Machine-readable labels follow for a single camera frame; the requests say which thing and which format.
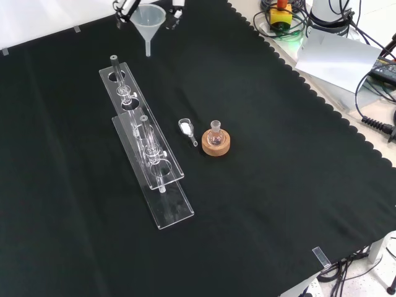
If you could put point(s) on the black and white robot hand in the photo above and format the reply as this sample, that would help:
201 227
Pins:
123 12

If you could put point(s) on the clear plastic funnel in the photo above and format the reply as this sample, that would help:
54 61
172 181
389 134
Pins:
148 21

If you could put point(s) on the glass weighing funnel with powder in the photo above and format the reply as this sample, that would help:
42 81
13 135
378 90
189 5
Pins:
186 127

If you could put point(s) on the clear acrylic funnel stand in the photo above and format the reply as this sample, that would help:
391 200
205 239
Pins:
145 145

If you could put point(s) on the clear round-bottom flask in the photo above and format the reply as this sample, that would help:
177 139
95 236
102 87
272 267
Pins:
215 137

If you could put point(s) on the yellow stop button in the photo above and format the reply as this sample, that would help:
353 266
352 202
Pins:
281 15

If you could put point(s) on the black cloth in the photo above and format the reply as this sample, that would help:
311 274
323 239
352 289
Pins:
247 201

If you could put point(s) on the black power adapter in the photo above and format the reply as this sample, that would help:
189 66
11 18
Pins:
385 69

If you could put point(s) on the black tripod leg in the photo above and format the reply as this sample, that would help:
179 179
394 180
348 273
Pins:
390 44

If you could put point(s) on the clear tape strip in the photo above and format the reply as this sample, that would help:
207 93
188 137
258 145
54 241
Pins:
321 256

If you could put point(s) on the white power strip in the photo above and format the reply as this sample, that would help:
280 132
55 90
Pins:
312 287

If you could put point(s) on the white table leg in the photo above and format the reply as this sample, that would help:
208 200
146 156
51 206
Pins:
382 246

